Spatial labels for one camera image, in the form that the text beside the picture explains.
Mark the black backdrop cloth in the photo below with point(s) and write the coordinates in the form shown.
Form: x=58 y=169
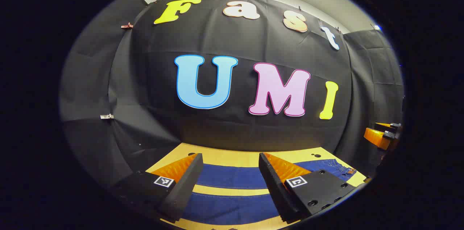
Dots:
x=163 y=78

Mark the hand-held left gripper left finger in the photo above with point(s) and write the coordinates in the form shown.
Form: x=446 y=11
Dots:
x=186 y=183

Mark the blue denim jeans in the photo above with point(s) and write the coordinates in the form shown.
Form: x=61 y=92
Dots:
x=232 y=177

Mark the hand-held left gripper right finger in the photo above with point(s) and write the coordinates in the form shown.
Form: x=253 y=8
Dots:
x=272 y=183

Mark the red clip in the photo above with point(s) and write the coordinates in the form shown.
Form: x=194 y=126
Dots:
x=127 y=26

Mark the silver metal clip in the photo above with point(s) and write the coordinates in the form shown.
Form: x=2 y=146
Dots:
x=107 y=116

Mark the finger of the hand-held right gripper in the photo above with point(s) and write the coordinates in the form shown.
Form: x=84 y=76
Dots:
x=389 y=126
x=377 y=137

